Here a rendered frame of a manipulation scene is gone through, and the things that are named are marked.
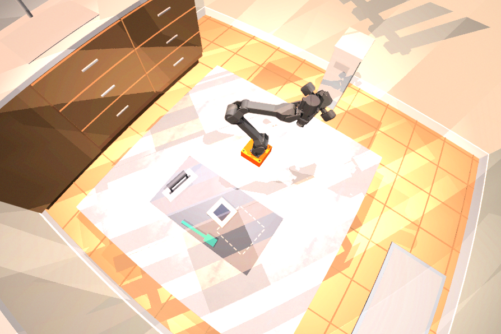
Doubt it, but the white square tile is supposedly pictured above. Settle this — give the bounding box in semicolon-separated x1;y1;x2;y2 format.
206;198;237;228

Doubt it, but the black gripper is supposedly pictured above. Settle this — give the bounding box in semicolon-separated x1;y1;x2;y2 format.
301;82;336;122

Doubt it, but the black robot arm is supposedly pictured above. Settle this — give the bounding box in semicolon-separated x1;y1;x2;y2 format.
224;90;333;158

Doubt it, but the flat striped mat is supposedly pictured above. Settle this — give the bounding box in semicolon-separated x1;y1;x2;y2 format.
150;156;283;275

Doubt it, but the turquoise t-shaped piece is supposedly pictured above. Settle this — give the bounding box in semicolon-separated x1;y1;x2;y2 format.
182;221;217;247

